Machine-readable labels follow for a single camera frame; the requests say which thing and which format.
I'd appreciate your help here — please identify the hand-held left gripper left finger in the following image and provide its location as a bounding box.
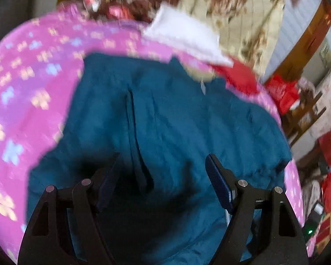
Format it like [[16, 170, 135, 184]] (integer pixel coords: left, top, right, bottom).
[[17, 152, 122, 265]]

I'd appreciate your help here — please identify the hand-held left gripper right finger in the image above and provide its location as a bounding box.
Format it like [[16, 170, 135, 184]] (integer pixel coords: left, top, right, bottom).
[[205, 153, 309, 265]]

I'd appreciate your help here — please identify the teal down jacket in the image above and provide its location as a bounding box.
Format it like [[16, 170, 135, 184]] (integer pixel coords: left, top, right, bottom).
[[26, 52, 293, 265]]

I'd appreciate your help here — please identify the red ruffled pillow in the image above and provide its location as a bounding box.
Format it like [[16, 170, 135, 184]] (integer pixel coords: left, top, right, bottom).
[[210, 61, 261, 100]]

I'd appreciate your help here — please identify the red shopping bag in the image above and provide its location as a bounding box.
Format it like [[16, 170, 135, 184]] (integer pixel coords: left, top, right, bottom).
[[266, 74, 301, 115]]

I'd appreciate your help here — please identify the wooden rack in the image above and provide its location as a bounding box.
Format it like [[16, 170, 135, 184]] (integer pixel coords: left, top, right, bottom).
[[287, 91, 327, 144]]

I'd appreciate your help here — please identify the pink floral bed sheet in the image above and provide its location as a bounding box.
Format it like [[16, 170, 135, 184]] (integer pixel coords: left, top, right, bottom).
[[0, 4, 305, 263]]

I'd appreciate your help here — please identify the white pillow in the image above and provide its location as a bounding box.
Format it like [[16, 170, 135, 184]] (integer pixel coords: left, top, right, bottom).
[[143, 4, 233, 67]]

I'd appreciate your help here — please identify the beige floral quilt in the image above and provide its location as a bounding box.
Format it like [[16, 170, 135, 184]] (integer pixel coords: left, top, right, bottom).
[[177, 0, 289, 75]]

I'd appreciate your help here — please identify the brown floral blanket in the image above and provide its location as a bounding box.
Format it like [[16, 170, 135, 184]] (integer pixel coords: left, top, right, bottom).
[[83, 0, 182, 23]]

